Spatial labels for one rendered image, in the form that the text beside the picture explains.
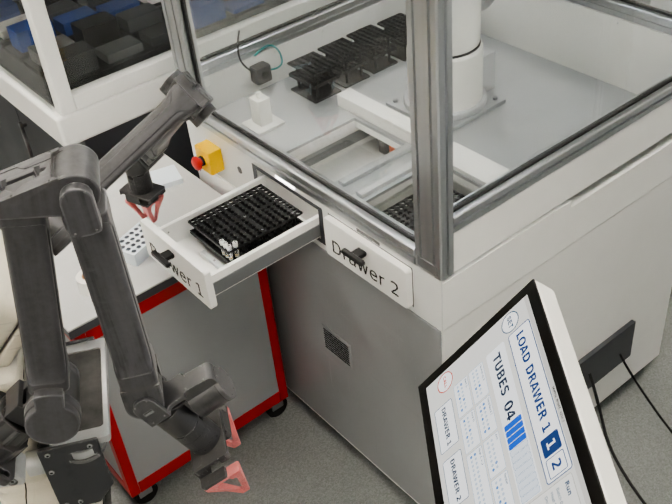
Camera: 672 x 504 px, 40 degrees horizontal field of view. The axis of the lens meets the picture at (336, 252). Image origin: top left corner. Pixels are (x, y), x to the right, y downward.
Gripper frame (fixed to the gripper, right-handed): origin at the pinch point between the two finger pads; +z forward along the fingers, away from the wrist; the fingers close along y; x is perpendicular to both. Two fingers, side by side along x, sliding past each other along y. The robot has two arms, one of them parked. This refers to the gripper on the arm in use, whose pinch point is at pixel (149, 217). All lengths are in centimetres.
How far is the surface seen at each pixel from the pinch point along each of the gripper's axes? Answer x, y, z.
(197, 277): 17.4, -30.3, -4.9
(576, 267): -44, -99, 14
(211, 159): -24.4, -2.2, -3.3
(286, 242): -4.4, -39.9, -2.4
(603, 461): 49, -131, -36
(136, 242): 4.7, 2.0, 5.6
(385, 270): -3, -67, -5
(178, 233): 2.7, -11.9, -0.7
